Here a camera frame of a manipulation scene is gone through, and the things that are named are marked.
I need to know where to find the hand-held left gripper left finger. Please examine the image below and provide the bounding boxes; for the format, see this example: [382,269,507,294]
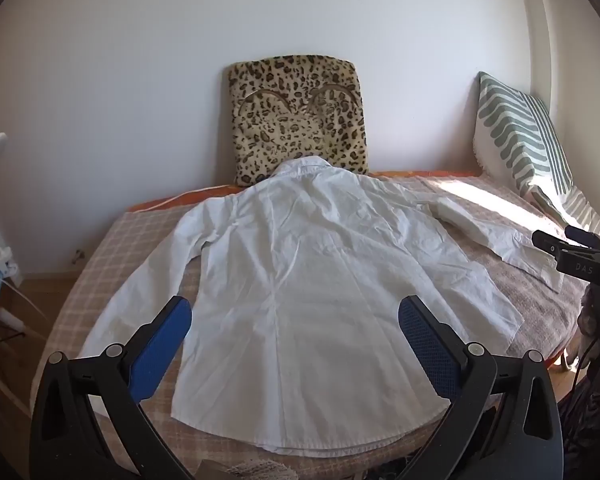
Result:
[29,296,201,480]

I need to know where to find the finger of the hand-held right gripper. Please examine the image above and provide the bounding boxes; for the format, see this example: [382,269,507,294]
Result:
[532,230,572,267]
[565,225,600,252]

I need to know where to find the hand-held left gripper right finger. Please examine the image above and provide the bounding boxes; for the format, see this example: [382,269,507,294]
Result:
[397,295,566,480]

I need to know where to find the white long-sleeved shirt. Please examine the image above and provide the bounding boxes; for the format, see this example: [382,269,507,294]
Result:
[80,156,566,453]

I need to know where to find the dark clothes pile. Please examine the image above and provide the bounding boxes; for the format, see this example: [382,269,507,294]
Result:
[555,380,600,480]

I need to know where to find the green patterned white pillow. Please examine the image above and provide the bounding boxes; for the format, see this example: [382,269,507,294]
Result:
[527,180,600,242]
[472,71,576,211]

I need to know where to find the beige checked blanket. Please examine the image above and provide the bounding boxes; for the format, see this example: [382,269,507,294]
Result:
[30,205,431,468]

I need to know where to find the leopard print cushion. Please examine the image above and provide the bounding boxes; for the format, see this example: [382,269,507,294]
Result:
[228,55,372,188]

